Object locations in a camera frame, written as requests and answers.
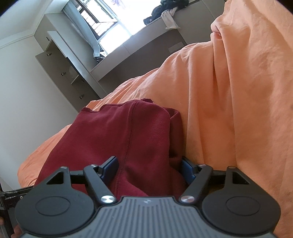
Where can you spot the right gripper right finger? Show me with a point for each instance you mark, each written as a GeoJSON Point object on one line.
{"type": "Point", "coordinates": [197, 177]}

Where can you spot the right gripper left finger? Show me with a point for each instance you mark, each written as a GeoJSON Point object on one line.
{"type": "Point", "coordinates": [97, 179]}

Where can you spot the dark red garment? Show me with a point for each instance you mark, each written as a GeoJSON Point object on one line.
{"type": "Point", "coordinates": [146, 138]}

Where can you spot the dark clothes pile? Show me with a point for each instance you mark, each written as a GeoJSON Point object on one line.
{"type": "Point", "coordinates": [165, 5]}

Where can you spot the orange duvet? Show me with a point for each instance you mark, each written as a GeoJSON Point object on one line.
{"type": "Point", "coordinates": [234, 95]}

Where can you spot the grey window bench cabinet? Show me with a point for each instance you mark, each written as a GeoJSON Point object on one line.
{"type": "Point", "coordinates": [153, 44]}

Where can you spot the window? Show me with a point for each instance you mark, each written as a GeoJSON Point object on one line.
{"type": "Point", "coordinates": [114, 22]}

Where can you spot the white cloth on bench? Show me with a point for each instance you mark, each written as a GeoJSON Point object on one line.
{"type": "Point", "coordinates": [167, 17]}

